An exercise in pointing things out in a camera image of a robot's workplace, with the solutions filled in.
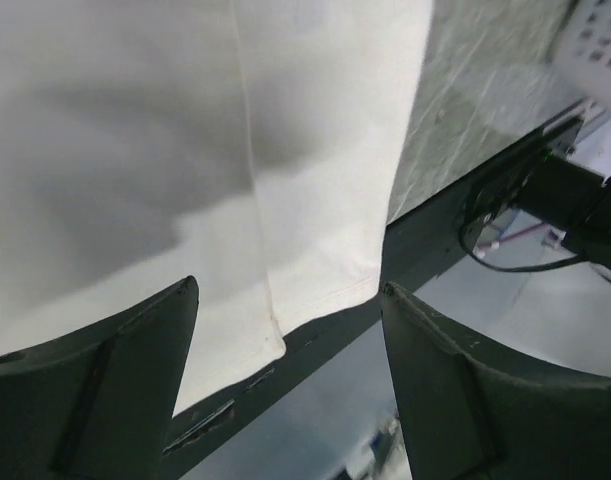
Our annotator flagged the white plastic laundry basket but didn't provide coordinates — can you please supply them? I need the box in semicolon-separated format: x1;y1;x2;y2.
553;0;611;112

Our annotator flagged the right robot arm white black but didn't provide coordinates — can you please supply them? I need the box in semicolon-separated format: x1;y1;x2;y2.
512;158;611;270

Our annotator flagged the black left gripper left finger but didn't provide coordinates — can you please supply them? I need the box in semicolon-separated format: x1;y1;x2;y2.
0;276;199;479

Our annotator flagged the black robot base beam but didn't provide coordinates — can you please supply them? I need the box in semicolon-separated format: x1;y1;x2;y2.
159;116;581;479

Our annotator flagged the cream white t shirt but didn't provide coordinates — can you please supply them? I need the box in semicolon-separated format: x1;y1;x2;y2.
0;1;433;411

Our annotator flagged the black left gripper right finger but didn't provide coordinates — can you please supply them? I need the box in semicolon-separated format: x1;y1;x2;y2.
381;283;611;479

